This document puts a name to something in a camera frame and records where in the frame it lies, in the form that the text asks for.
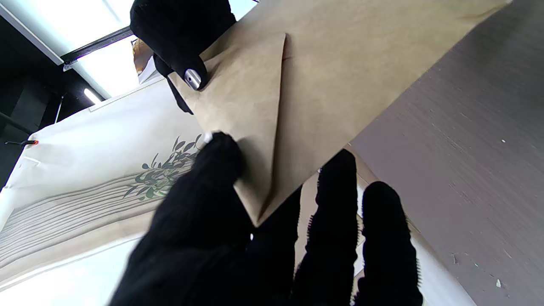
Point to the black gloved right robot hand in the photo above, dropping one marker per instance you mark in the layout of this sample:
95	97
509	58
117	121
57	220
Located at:
178	29

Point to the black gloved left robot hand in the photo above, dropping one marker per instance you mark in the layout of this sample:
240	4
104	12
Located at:
199	255

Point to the brown kraft paper envelope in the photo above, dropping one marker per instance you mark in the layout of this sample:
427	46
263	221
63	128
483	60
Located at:
340	76

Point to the colourful poster picture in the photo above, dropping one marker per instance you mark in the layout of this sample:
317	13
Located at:
142	55

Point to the tall green leafy plant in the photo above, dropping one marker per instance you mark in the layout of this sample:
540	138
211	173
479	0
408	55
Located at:
165	174

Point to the beige pleated curtain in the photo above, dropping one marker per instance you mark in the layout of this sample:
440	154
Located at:
63	216

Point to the red-tipped clamp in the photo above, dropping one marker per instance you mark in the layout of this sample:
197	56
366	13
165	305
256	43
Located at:
32	142

